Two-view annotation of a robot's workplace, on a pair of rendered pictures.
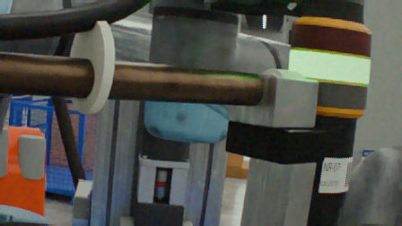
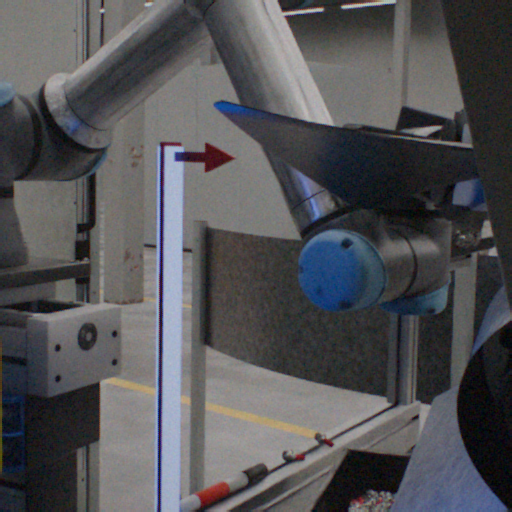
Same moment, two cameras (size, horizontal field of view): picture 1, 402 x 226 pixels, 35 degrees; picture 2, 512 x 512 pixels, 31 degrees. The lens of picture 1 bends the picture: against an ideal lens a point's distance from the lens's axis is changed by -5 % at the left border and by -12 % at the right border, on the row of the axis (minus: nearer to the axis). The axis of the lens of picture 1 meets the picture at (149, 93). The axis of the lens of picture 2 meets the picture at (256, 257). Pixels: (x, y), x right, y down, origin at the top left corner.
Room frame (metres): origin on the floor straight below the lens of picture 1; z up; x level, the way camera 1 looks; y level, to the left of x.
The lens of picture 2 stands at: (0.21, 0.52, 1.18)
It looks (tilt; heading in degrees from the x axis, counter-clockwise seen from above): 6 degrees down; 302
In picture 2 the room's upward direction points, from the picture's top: 1 degrees clockwise
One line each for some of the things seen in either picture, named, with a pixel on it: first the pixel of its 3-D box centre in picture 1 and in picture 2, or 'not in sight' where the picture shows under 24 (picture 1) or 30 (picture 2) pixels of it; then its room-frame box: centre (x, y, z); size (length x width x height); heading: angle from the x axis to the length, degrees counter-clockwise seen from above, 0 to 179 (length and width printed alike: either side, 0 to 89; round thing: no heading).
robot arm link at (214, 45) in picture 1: (205, 76); not in sight; (0.61, -0.05, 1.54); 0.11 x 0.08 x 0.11; 127
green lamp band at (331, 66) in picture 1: (329, 67); not in sight; (0.32, -0.09, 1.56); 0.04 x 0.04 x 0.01
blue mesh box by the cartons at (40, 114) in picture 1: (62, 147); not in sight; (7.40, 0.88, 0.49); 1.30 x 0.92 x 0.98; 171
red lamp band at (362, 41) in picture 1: (331, 41); not in sight; (0.32, -0.09, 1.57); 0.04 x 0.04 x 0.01
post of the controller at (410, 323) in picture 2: not in sight; (403, 329); (0.69, -0.61, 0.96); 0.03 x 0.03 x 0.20; 1
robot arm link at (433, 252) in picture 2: not in sight; (407, 261); (0.59, -0.39, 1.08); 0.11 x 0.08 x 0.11; 88
